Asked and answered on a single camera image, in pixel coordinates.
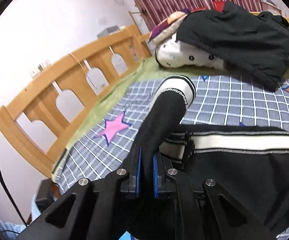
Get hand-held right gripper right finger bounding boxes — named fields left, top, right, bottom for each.
left=153, top=154, right=277, bottom=240

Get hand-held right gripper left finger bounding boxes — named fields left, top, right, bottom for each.
left=27, top=144, right=142, bottom=240

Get black pants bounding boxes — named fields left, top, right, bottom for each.
left=124, top=76, right=289, bottom=240

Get green bed sheet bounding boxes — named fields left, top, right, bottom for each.
left=64, top=55, right=289, bottom=153

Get dark box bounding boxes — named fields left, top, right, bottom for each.
left=36, top=179, right=60, bottom=207

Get grey checked blanket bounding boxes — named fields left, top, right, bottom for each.
left=51, top=74, right=289, bottom=240

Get white floral quilt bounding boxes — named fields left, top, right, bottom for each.
left=156, top=27, right=289, bottom=74

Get grey box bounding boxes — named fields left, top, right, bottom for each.
left=97, top=26, right=119, bottom=38

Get light blue cloth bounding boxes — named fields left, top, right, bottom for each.
left=0, top=194, right=50, bottom=240

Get purple patterned pillow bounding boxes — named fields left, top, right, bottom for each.
left=149, top=9, right=210, bottom=44

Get wooden coat rack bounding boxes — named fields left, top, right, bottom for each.
left=128, top=0, right=150, bottom=27

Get dark green jacket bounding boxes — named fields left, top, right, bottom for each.
left=176, top=1, right=289, bottom=92

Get pink framed board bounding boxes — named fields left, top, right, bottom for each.
left=261, top=0, right=282, bottom=13

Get wooden bed frame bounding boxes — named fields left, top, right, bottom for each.
left=0, top=25, right=153, bottom=180

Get black cable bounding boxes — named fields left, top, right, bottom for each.
left=0, top=134, right=28, bottom=226

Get white wall socket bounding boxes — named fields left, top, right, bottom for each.
left=29, top=64, right=50, bottom=78

